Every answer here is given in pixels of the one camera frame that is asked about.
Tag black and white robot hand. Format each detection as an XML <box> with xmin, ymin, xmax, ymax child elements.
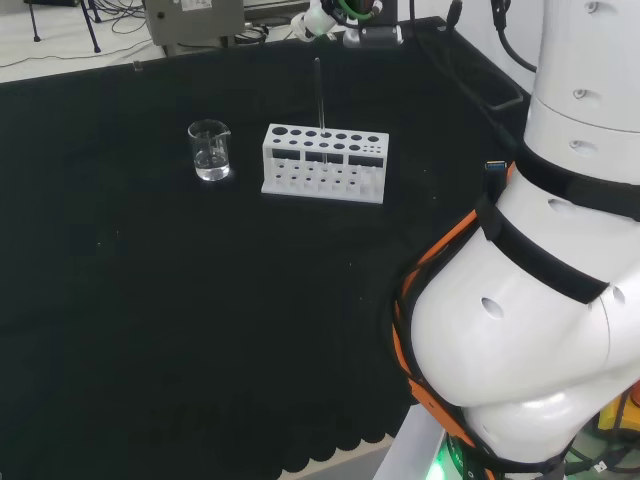
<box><xmin>291</xmin><ymin>0</ymin><xmax>405</xmax><ymax>50</ymax></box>

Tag clear glass rod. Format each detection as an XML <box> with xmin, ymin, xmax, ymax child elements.
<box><xmin>313</xmin><ymin>57</ymin><xmax>329</xmax><ymax>166</ymax></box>

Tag white test tube rack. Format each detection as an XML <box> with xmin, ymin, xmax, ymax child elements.
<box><xmin>259</xmin><ymin>123</ymin><xmax>390</xmax><ymax>205</ymax></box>

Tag grey metal box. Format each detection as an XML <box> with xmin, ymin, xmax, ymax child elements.
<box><xmin>143</xmin><ymin>0</ymin><xmax>247</xmax><ymax>47</ymax></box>

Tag clear glass beaker with water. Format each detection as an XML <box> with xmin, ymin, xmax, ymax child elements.
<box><xmin>187</xmin><ymin>118</ymin><xmax>232</xmax><ymax>182</ymax></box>

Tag black tripod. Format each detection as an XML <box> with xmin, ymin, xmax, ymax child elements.
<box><xmin>24</xmin><ymin>0</ymin><xmax>103</xmax><ymax>54</ymax></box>

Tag black bench cloth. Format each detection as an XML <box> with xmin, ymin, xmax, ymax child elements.
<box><xmin>0</xmin><ymin>14</ymin><xmax>531</xmax><ymax>480</ymax></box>

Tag yellow stop button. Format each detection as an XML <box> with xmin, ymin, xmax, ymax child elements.
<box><xmin>596</xmin><ymin>379</ymin><xmax>640</xmax><ymax>439</ymax></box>

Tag black coiled cables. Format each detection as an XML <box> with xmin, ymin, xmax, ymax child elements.
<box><xmin>233</xmin><ymin>22</ymin><xmax>272</xmax><ymax>49</ymax></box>

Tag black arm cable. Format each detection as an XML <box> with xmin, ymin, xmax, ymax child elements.
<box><xmin>490</xmin><ymin>0</ymin><xmax>539</xmax><ymax>72</ymax></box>

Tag black cable tangle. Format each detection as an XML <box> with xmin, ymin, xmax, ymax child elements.
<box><xmin>97</xmin><ymin>0</ymin><xmax>151</xmax><ymax>34</ymax></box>

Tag long thin floor cable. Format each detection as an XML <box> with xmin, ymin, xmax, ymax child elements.
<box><xmin>0</xmin><ymin>38</ymin><xmax>151</xmax><ymax>70</ymax></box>

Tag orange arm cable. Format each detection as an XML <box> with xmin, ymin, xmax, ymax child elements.
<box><xmin>389</xmin><ymin>159</ymin><xmax>519</xmax><ymax>451</ymax></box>

